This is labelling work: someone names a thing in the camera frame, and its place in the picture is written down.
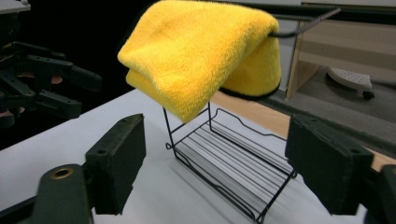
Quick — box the light wooden desk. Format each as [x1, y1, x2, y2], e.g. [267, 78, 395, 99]
[285, 2, 396, 101]

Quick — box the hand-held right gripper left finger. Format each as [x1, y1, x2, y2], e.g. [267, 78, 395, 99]
[85, 113, 147, 216]

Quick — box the white cabinet panel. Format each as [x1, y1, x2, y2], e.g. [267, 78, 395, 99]
[277, 19, 304, 92]

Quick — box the yellow towel with black trim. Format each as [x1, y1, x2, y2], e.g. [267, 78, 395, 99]
[117, 0, 282, 124]

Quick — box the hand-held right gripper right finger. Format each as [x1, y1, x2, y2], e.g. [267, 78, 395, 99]
[284, 113, 375, 216]

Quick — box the white table board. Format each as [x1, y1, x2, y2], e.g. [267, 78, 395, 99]
[0, 88, 369, 224]

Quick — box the light wooden table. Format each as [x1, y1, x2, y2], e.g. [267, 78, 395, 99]
[211, 91, 396, 173]

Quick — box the black wire rack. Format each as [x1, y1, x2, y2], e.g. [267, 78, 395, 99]
[162, 7, 342, 224]

